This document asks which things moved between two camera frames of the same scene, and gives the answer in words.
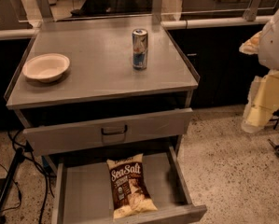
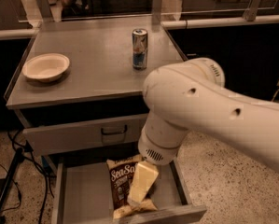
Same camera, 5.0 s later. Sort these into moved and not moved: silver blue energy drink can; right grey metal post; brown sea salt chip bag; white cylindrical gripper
Moved: white cylindrical gripper
Not moved: brown sea salt chip bag; right grey metal post; silver blue energy drink can
